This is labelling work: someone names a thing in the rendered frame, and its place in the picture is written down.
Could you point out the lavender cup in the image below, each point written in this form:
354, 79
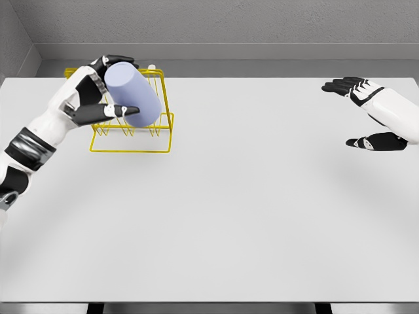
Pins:
134, 95

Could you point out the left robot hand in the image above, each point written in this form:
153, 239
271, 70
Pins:
72, 95

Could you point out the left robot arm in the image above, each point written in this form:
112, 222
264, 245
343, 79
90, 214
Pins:
29, 147

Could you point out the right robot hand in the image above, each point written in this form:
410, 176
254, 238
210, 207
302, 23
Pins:
379, 108

